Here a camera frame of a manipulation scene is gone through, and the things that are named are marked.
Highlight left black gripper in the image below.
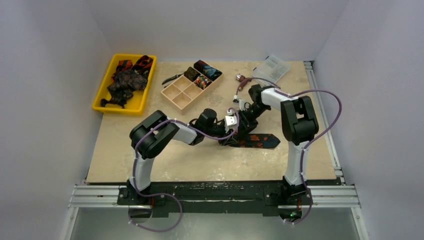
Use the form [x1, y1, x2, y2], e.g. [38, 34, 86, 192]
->
[203, 122, 237, 146]

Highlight dark orange floral tie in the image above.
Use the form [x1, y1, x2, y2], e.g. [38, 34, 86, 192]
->
[228, 133, 281, 149]

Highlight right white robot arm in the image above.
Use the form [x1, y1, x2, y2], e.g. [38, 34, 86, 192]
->
[235, 84, 319, 204]

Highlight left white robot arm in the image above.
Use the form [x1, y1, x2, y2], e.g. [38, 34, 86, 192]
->
[128, 107, 241, 205]

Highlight brown metal pipe fitting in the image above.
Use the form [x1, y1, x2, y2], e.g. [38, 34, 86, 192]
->
[235, 73, 252, 92]

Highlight rolled colourful floral tie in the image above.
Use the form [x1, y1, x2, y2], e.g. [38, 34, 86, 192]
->
[193, 75, 213, 90]

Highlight wooden compartment box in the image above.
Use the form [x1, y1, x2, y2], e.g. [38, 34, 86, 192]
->
[161, 62, 224, 110]

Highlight rolled blue floral tie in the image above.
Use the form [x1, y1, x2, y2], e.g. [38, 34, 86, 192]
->
[193, 60, 223, 81]

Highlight clear plastic organizer box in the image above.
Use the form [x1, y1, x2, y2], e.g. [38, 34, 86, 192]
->
[251, 54, 291, 86]

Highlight rolled olive patterned tie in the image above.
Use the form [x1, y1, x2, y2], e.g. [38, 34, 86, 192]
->
[183, 66, 200, 82]

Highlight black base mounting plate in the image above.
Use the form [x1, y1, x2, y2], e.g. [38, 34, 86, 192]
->
[117, 180, 312, 221]

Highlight black pliers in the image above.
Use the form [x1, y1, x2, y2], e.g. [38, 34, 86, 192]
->
[161, 73, 183, 88]

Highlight yellow plastic bin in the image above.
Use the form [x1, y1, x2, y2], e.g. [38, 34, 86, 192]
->
[92, 53, 157, 116]

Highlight red black striped tie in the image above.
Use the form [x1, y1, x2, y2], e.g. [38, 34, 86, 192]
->
[111, 55, 154, 81]

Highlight dark patterned tie pile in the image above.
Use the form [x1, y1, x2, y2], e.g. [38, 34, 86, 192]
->
[100, 69, 148, 109]

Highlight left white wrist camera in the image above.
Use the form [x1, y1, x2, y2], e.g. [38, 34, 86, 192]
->
[224, 109, 239, 132]

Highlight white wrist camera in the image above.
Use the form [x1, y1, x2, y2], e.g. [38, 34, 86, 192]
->
[233, 95, 251, 111]
[224, 109, 239, 132]

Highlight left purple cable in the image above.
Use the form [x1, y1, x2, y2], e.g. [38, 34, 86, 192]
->
[127, 107, 240, 233]

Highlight purple cable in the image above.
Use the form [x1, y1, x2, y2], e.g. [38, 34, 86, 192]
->
[233, 77, 343, 226]
[127, 107, 240, 233]

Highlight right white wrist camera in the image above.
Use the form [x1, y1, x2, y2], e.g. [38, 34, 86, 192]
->
[233, 95, 251, 111]

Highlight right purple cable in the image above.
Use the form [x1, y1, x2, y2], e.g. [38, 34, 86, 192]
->
[233, 77, 343, 226]

